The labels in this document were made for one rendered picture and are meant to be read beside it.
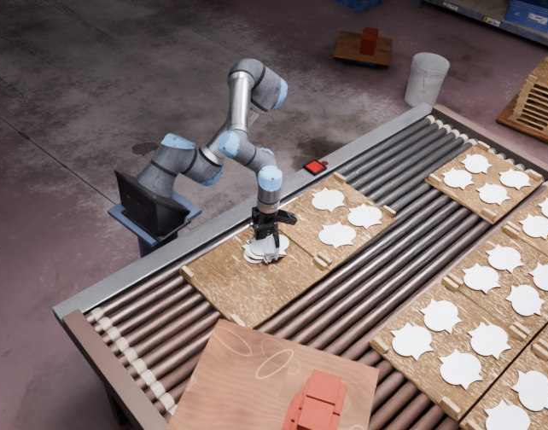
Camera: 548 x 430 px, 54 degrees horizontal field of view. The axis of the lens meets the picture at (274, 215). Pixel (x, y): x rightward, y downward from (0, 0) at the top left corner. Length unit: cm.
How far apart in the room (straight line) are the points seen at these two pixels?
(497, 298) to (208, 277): 103
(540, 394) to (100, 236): 248
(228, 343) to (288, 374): 20
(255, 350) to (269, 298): 29
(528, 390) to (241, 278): 98
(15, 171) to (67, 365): 159
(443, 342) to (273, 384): 62
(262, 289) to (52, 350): 140
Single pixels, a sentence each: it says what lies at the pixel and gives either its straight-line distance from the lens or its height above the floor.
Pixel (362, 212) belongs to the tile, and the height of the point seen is 94.
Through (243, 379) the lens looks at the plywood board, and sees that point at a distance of 159.
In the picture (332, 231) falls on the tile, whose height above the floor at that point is 94.
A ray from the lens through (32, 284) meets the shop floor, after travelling 327.
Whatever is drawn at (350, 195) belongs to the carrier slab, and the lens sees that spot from 228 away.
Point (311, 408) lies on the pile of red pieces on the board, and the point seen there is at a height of 131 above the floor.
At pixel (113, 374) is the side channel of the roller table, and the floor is 95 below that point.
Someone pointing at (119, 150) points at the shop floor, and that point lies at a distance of 402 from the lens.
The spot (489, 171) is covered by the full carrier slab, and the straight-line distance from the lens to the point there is 263.
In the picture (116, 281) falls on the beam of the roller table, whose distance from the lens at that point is 198.
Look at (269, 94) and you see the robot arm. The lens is 206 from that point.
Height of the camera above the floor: 244
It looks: 44 degrees down
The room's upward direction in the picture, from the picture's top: 6 degrees clockwise
